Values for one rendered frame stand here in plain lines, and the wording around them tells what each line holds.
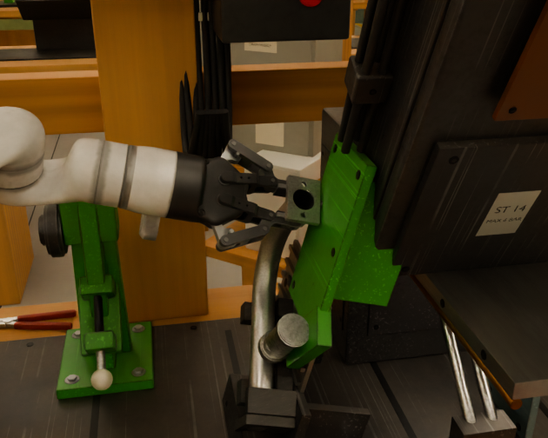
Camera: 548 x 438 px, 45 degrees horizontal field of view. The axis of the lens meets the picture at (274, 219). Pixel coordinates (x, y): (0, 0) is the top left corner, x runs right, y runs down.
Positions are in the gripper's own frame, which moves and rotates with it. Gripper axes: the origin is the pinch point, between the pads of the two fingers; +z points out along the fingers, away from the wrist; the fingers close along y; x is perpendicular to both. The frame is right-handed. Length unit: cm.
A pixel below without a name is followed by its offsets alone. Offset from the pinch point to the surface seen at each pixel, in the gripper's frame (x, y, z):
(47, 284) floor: 238, 50, -35
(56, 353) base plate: 37.7, -13.4, -23.5
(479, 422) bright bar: -4.5, -23.2, 20.6
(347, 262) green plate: -5.4, -7.9, 4.9
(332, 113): 9.2, 19.8, 8.9
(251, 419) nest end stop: 8.1, -23.5, -0.8
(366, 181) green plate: -13.1, -2.0, 3.6
